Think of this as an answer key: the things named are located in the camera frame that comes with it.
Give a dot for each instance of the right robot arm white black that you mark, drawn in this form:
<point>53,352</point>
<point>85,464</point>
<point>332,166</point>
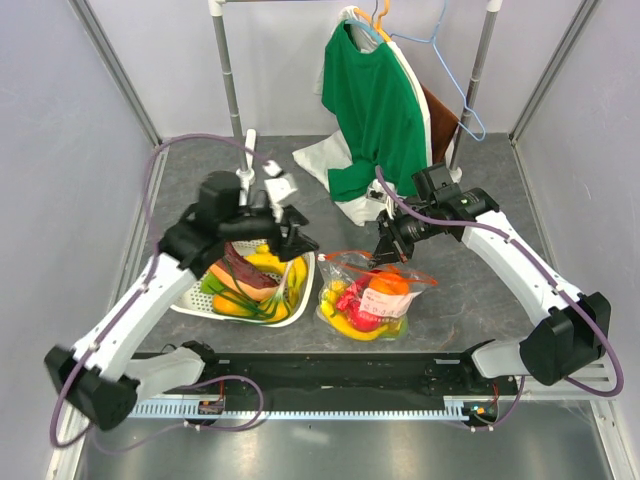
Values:
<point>569,328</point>

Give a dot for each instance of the white plastic food basket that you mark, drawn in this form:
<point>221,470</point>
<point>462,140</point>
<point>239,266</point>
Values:
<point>195,303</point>

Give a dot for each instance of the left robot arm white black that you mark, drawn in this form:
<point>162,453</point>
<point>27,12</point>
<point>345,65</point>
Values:
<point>99,374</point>

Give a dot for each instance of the green toy cabbage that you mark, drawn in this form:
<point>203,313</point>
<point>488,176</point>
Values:
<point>397,329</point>

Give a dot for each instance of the green T-shirt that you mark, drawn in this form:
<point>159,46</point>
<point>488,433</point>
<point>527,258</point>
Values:
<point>378,114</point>

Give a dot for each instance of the clothes rack right pole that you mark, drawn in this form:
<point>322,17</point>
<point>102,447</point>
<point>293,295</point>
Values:
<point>470,124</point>

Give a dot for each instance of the brown cloth garment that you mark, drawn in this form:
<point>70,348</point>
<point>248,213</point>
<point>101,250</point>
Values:
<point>444,124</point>

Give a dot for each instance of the blue white cable duct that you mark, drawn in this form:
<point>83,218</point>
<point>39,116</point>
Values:
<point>194,408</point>

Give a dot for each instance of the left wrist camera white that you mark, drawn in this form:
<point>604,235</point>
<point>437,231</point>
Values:
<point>279,185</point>

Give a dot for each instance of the orange hanger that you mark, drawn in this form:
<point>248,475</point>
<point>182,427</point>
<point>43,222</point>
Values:
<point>376,18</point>

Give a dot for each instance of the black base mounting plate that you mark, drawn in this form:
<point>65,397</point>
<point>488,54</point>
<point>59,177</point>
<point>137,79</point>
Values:
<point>359,380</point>

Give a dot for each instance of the white cloth garment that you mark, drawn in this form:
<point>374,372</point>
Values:
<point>333,152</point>

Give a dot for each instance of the green toy scallion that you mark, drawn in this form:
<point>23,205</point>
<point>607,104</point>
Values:
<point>244,292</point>

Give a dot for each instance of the clothes rack pole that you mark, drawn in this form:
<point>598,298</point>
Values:
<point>245,171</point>
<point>470,124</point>

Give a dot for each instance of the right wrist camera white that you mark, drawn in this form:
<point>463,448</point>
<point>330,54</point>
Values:
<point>375,192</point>

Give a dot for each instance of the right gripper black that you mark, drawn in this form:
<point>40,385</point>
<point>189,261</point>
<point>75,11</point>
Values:
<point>387,250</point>

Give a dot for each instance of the yellow green toy mango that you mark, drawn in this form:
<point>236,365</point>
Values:
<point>271,310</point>

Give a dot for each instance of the blue wire hanger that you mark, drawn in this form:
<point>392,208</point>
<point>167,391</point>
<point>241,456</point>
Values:
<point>450,75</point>

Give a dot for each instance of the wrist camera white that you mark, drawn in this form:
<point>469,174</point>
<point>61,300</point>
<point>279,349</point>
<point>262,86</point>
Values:
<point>375,192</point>
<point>279,185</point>

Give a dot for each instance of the orange toy orange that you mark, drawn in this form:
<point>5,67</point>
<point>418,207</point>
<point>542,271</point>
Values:
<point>389,284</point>

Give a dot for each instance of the clear zip top bag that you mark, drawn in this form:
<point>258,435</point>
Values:
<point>349,266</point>

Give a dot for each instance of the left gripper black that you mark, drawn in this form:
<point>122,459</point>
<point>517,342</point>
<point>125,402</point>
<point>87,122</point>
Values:
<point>296,242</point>

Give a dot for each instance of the clothes rack left pole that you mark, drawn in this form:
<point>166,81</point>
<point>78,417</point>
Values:
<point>245,171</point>

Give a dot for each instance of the yellow toy banana bunch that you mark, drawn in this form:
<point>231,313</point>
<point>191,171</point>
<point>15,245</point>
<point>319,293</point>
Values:
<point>340,320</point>

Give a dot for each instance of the green toy leaf vegetable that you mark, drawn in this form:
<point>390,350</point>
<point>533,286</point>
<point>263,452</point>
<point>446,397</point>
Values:
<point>211,285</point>

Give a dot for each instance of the red toy chili pepper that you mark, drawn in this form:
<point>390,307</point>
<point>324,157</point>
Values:
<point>351,298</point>

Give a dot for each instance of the brown toy food piece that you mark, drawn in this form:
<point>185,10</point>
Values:
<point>236,273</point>

